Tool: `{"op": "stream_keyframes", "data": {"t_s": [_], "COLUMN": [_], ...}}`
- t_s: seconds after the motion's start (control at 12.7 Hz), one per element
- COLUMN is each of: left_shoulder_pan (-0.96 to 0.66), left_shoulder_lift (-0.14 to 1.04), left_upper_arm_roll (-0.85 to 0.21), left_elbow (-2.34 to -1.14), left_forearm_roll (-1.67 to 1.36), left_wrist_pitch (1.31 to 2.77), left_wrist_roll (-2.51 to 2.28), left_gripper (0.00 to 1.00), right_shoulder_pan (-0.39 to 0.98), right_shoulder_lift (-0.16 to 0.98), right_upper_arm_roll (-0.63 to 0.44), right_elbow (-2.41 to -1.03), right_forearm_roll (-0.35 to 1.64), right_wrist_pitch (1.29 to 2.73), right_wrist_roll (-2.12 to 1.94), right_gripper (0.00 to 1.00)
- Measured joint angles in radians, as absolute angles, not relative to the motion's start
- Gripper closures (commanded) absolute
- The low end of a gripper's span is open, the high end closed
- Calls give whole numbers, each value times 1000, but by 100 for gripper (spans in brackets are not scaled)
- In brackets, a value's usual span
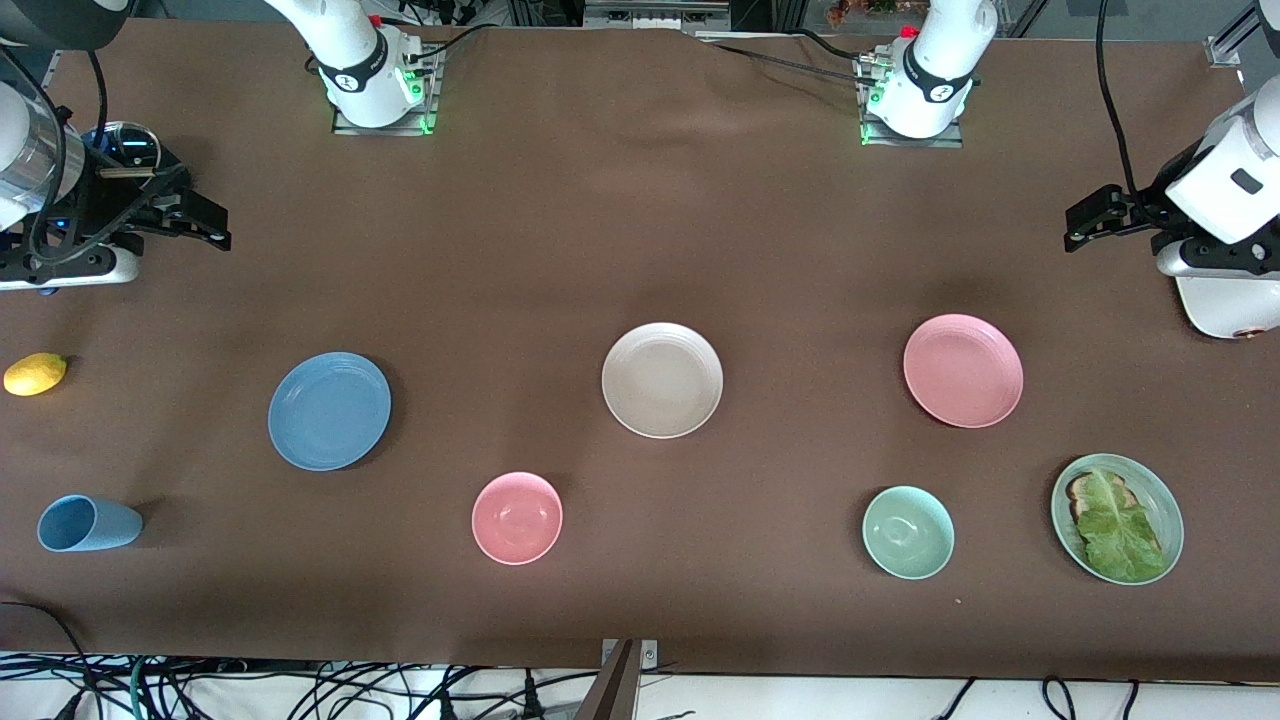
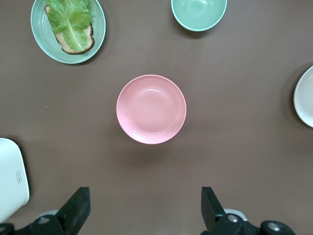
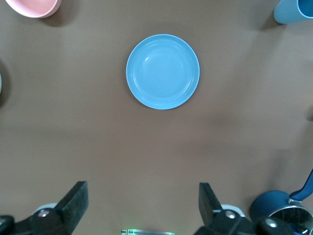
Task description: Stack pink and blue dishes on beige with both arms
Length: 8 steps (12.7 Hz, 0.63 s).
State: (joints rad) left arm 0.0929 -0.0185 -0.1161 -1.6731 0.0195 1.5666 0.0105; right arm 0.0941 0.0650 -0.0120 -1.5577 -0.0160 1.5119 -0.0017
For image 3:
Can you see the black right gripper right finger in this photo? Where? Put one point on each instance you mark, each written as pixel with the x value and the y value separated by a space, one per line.
pixel 207 203

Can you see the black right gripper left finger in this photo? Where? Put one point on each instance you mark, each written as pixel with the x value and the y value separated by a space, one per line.
pixel 73 200

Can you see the blue plate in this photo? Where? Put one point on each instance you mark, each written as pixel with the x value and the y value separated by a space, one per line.
pixel 162 72

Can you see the dark blue saucepan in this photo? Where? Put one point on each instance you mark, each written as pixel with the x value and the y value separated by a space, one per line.
pixel 266 203

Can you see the brown table cover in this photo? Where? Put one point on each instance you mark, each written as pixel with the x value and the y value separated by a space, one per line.
pixel 73 122

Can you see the glass saucepan lid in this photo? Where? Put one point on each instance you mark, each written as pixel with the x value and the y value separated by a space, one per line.
pixel 293 218

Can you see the pink bowl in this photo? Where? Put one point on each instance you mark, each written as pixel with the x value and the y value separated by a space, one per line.
pixel 34 7

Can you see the blue cup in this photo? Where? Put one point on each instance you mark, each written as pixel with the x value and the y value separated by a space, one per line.
pixel 286 12

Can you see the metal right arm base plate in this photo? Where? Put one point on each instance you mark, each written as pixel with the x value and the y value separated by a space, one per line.
pixel 146 232

